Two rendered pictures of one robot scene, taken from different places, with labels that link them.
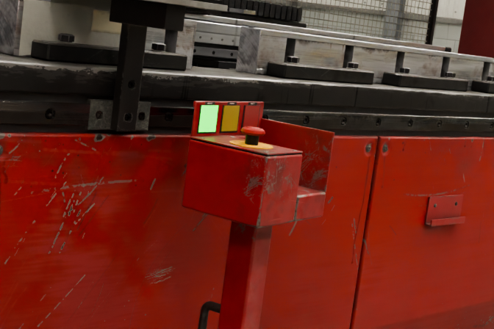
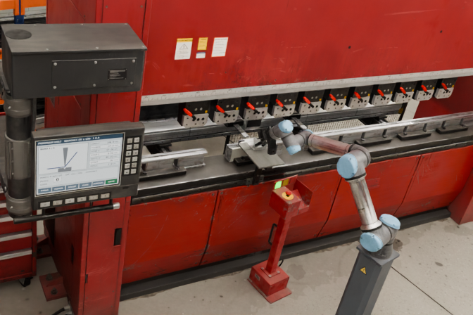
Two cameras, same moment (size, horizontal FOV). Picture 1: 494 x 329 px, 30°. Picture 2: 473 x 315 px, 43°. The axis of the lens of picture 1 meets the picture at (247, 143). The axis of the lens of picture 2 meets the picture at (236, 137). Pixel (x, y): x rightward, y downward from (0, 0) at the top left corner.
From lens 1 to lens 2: 2.46 m
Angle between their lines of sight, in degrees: 26
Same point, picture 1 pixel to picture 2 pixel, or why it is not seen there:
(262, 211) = (286, 216)
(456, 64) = (390, 130)
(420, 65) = (372, 133)
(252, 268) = (285, 222)
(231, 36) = (305, 119)
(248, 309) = (283, 230)
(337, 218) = (324, 192)
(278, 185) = (292, 209)
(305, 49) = not seen: hidden behind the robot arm
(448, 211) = (372, 183)
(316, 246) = (316, 200)
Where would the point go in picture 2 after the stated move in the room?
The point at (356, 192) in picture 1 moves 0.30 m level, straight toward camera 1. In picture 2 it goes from (333, 184) to (320, 206)
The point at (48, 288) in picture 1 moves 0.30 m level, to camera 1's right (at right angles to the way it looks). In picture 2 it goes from (231, 219) to (276, 234)
